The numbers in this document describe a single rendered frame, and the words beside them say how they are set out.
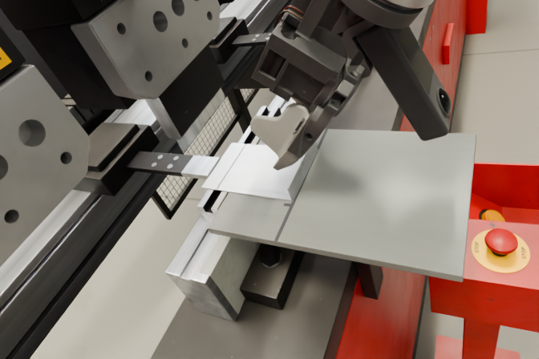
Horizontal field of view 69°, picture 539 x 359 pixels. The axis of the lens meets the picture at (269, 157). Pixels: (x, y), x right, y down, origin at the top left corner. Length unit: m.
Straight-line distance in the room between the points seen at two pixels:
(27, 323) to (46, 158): 0.39
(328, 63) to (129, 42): 0.15
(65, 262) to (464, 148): 0.54
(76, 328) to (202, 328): 1.44
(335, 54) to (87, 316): 1.76
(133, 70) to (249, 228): 0.21
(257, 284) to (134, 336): 1.29
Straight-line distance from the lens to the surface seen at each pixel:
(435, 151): 0.47
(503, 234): 0.64
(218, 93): 0.49
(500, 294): 0.65
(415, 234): 0.40
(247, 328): 0.53
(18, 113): 0.28
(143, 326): 1.77
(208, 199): 0.49
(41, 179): 0.29
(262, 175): 0.48
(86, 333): 1.92
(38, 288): 0.64
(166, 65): 0.36
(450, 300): 0.69
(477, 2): 2.68
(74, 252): 0.65
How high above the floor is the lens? 1.32
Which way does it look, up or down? 39 degrees down
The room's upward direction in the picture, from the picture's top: 22 degrees counter-clockwise
